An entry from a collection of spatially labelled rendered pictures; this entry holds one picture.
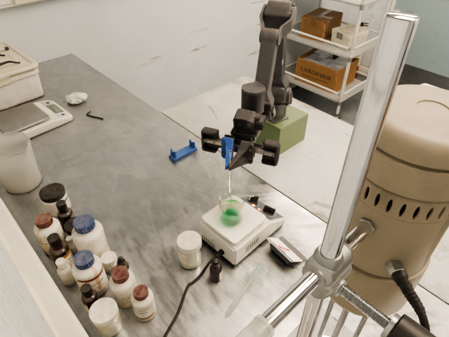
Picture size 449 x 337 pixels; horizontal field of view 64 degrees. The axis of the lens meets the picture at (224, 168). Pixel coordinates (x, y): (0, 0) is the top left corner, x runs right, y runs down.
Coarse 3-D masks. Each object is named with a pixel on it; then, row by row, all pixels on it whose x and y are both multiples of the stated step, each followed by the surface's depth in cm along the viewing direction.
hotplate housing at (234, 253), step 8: (200, 224) 91; (264, 224) 91; (272, 224) 93; (280, 224) 97; (200, 232) 93; (208, 232) 90; (216, 232) 89; (256, 232) 89; (264, 232) 92; (272, 232) 95; (208, 240) 92; (216, 240) 89; (224, 240) 87; (248, 240) 87; (256, 240) 90; (264, 240) 95; (216, 248) 91; (224, 248) 88; (232, 248) 86; (240, 248) 86; (248, 248) 89; (216, 256) 88; (224, 256) 90; (232, 256) 87; (240, 256) 88; (232, 264) 89
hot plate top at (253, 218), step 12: (204, 216) 90; (216, 216) 90; (252, 216) 90; (264, 216) 90; (216, 228) 87; (228, 228) 87; (240, 228) 87; (252, 228) 87; (228, 240) 85; (240, 240) 85
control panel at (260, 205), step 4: (248, 196) 103; (252, 204) 98; (260, 204) 100; (264, 204) 101; (256, 208) 96; (260, 208) 98; (276, 212) 99; (268, 216) 94; (272, 216) 95; (276, 216) 96; (280, 216) 97
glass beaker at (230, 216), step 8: (224, 192) 87; (232, 192) 88; (240, 192) 87; (224, 200) 89; (240, 200) 88; (224, 208) 84; (232, 208) 83; (240, 208) 84; (224, 216) 85; (232, 216) 85; (240, 216) 86; (224, 224) 87; (232, 224) 86; (240, 224) 88
